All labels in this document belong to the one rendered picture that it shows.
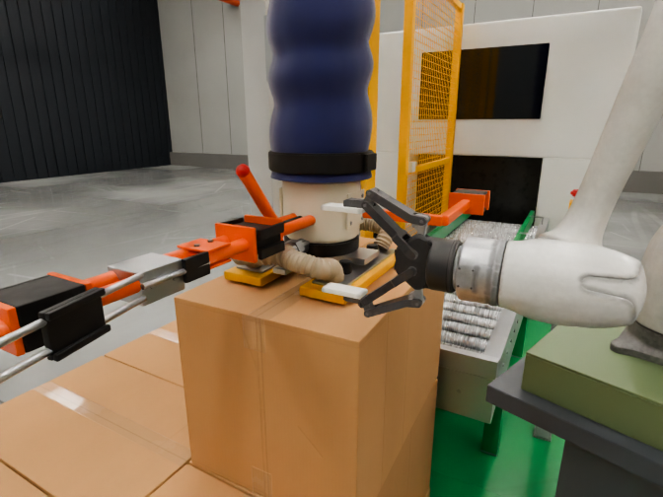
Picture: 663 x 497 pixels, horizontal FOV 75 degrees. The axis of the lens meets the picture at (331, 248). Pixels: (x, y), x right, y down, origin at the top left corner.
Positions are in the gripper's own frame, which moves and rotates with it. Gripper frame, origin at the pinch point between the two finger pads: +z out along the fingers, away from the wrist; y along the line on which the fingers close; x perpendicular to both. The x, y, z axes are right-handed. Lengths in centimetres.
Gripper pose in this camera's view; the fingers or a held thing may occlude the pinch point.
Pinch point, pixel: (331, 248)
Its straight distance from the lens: 69.6
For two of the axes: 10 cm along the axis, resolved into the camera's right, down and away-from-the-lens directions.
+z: -8.8, -1.3, 4.6
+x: 4.8, -2.5, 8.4
